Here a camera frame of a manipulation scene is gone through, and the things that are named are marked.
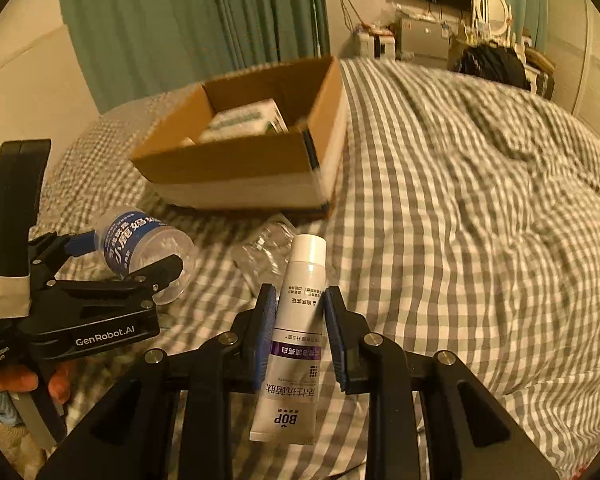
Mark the white louvered wardrobe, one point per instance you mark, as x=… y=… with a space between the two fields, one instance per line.
x=573 y=43

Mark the white storage unit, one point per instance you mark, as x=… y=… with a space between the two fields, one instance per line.
x=379 y=47

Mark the green 999 medicine box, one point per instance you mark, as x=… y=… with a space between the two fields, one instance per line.
x=253 y=119

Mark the open cardboard box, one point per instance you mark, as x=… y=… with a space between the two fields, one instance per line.
x=292 y=170

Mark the black phone on mount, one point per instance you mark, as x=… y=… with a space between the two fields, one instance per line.
x=22 y=167

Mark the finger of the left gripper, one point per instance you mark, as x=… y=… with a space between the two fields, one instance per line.
x=146 y=281
x=50 y=251

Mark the white oval vanity mirror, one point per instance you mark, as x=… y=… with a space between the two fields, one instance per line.
x=492 y=16

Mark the clear jar blue label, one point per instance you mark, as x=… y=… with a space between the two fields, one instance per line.
x=128 y=239

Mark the white BOP cream tube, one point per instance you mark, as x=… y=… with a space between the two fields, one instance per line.
x=286 y=409

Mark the black bag on chair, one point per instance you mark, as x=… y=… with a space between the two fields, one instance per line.
x=494 y=63

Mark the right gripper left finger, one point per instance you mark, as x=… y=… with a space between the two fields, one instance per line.
x=128 y=433

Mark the green curtain left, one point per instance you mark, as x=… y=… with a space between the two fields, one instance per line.
x=128 y=49

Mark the person's left hand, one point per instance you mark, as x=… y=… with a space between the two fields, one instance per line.
x=18 y=378

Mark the grey metal cabinet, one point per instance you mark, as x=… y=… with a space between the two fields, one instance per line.
x=422 y=42

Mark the grey checkered bed cover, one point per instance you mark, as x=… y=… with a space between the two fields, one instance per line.
x=466 y=217

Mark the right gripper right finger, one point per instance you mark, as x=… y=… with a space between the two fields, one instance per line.
x=429 y=415

